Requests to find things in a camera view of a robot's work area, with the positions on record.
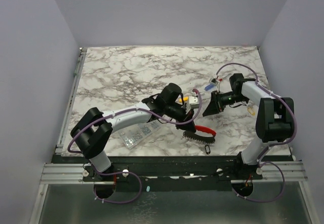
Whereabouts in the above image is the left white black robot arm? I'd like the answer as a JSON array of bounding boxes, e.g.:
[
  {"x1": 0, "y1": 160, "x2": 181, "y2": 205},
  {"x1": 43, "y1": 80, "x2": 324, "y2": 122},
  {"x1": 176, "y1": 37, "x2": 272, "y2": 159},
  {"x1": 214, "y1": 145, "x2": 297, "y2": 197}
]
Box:
[{"x1": 70, "y1": 83, "x2": 201, "y2": 181}]

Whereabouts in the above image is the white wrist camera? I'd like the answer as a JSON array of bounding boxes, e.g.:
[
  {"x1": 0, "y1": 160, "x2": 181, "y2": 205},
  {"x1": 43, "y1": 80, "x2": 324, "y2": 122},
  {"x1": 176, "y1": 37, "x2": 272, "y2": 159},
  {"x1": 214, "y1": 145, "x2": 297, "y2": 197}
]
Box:
[
  {"x1": 210, "y1": 77, "x2": 223, "y2": 88},
  {"x1": 185, "y1": 96, "x2": 201, "y2": 114}
]

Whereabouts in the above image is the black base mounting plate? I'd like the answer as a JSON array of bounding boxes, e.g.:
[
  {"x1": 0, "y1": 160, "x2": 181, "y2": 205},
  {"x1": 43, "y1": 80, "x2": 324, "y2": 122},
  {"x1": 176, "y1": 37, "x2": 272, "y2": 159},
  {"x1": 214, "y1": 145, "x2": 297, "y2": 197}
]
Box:
[{"x1": 51, "y1": 155, "x2": 262, "y2": 195}]

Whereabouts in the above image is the aluminium front rail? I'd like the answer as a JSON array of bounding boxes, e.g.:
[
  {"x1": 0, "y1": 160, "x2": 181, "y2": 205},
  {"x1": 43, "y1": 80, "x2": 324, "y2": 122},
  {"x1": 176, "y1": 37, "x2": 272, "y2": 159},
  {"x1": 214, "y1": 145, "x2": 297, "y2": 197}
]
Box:
[{"x1": 40, "y1": 161, "x2": 308, "y2": 185}]

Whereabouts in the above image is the yellow handled screwdriver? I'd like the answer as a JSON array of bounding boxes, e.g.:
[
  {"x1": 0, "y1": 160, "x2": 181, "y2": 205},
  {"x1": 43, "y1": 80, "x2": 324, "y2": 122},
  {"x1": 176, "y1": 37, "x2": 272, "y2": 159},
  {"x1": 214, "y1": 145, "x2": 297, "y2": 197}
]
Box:
[{"x1": 179, "y1": 96, "x2": 189, "y2": 103}]

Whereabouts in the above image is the aluminium left side rail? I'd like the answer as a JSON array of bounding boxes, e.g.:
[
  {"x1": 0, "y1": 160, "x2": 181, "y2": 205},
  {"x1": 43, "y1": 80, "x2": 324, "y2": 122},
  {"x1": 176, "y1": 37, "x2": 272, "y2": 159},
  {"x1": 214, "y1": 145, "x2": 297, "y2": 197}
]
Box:
[{"x1": 54, "y1": 48, "x2": 87, "y2": 155}]

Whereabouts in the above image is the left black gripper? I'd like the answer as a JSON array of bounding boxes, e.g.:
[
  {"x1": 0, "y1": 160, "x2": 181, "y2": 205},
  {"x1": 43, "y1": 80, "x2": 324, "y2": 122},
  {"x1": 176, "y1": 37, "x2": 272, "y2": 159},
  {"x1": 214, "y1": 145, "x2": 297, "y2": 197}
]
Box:
[{"x1": 165, "y1": 103, "x2": 196, "y2": 132}]

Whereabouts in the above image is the clear plastic screw box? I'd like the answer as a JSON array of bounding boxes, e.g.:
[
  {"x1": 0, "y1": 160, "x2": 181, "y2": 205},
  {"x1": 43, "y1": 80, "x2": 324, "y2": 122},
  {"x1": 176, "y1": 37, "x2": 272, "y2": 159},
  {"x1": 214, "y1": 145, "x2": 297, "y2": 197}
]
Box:
[{"x1": 117, "y1": 121, "x2": 160, "y2": 149}]

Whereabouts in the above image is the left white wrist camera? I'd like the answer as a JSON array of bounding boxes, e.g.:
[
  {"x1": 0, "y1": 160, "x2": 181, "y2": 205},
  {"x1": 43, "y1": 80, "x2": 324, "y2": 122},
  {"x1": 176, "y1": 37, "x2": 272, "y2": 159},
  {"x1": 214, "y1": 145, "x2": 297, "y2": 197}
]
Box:
[{"x1": 185, "y1": 96, "x2": 201, "y2": 114}]

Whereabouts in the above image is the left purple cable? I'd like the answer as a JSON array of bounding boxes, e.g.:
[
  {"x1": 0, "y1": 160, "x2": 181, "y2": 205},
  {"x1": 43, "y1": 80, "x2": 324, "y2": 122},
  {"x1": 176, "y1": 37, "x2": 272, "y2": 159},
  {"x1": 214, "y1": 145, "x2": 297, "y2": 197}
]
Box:
[{"x1": 67, "y1": 88, "x2": 202, "y2": 204}]

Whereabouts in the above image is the blue handled screwdriver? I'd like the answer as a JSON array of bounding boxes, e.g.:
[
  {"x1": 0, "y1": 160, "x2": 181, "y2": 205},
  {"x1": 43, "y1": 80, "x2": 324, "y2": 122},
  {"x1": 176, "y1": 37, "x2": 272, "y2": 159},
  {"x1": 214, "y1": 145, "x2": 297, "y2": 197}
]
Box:
[{"x1": 205, "y1": 84, "x2": 215, "y2": 91}]

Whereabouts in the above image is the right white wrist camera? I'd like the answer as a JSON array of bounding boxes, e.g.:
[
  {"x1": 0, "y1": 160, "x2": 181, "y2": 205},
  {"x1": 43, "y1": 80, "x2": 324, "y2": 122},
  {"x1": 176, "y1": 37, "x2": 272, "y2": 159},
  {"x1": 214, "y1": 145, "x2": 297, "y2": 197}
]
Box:
[{"x1": 210, "y1": 77, "x2": 223, "y2": 88}]

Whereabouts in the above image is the aluminium rail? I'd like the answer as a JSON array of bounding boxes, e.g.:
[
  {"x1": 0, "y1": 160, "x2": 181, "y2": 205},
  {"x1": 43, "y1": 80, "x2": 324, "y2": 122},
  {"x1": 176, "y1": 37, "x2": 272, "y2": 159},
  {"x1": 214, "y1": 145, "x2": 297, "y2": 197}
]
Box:
[
  {"x1": 54, "y1": 48, "x2": 87, "y2": 155},
  {"x1": 40, "y1": 161, "x2": 308, "y2": 185}
]

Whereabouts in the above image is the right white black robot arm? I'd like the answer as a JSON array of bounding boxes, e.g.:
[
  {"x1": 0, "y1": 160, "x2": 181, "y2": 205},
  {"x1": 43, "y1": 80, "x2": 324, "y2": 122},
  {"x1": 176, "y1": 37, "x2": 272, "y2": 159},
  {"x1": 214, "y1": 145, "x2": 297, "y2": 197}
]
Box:
[{"x1": 202, "y1": 73, "x2": 297, "y2": 179}]

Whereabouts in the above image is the key with yellow tag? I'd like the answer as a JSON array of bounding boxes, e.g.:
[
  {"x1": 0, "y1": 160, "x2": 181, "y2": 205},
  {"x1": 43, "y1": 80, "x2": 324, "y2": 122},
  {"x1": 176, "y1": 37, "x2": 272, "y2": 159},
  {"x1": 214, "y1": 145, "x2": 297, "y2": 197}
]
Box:
[{"x1": 247, "y1": 105, "x2": 256, "y2": 116}]

